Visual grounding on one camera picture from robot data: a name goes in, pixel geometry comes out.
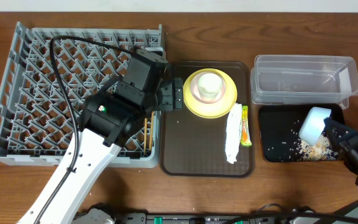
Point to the rice food waste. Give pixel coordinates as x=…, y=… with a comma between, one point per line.
x=281, y=143

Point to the cream plastic cup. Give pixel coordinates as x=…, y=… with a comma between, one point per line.
x=209, y=85

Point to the clear plastic bin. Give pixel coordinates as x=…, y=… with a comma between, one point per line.
x=303, y=79

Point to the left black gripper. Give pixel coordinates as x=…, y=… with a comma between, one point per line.
x=176, y=94

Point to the pink plastic bowl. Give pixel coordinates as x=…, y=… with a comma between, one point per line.
x=195, y=92

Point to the yellow plastic plate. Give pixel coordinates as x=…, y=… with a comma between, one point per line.
x=213, y=110

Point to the black plastic tray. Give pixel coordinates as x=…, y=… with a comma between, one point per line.
x=285, y=112

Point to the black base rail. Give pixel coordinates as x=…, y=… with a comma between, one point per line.
x=99, y=216

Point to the white napkin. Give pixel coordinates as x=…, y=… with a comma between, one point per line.
x=233, y=133

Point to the dark brown serving tray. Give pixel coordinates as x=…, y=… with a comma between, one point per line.
x=194, y=146

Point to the green orange snack wrapper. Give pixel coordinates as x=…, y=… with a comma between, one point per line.
x=245, y=135

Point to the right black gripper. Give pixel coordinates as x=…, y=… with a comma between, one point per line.
x=347, y=142

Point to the grey plastic dish rack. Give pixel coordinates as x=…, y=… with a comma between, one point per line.
x=35, y=123

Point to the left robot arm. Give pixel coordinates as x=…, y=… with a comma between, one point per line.
x=109, y=118

